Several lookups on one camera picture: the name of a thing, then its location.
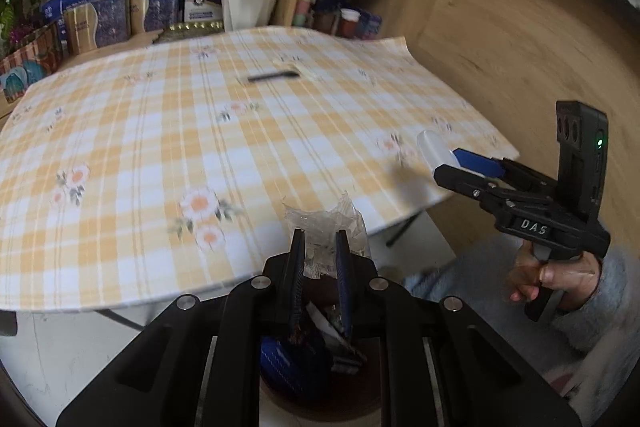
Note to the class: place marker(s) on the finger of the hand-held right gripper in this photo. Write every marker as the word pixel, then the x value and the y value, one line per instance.
pixel 480 164
pixel 460 179

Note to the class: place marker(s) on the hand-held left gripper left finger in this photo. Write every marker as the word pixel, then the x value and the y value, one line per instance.
pixel 298 277

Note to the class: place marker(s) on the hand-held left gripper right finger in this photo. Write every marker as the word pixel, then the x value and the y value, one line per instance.
pixel 343 282

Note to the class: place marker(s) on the clear plastic cup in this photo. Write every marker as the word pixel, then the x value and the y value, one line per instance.
pixel 432 149

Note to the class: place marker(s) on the clear plastic wrapper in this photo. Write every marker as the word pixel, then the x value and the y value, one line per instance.
pixel 320 227

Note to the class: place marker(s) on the navy blue box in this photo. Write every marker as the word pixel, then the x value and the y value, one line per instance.
pixel 285 359

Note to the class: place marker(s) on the brown waste bin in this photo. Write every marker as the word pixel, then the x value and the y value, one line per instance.
pixel 320 387

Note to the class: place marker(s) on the person's right forearm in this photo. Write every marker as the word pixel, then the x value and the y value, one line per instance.
pixel 600 312

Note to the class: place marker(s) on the person's right hand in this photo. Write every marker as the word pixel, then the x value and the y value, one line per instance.
pixel 565 277

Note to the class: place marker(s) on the person's leg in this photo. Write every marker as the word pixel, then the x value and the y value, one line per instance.
pixel 450 272

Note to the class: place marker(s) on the purple small box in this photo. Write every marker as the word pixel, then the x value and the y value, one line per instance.
pixel 370 24

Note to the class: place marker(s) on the red paper cup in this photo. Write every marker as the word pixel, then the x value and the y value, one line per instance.
pixel 349 24

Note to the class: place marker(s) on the yellow checked floral tablecloth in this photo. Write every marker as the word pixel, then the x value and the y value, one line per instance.
pixel 150 157

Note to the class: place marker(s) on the black pen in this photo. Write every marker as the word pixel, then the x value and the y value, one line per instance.
pixel 272 77

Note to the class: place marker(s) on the gold green tray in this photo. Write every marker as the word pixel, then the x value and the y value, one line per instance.
pixel 190 32

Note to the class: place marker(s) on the white flower pot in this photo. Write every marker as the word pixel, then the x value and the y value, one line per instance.
pixel 247 7

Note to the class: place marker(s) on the gold blue gift box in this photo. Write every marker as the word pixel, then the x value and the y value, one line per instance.
pixel 160 7
pixel 107 19

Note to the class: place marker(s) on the woven basket with blue shells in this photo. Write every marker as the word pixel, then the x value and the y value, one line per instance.
pixel 30 62

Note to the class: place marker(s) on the blue flat carton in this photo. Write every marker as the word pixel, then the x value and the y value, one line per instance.
pixel 65 4

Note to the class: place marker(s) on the purple artificial flowers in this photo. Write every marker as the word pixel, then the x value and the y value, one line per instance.
pixel 20 34

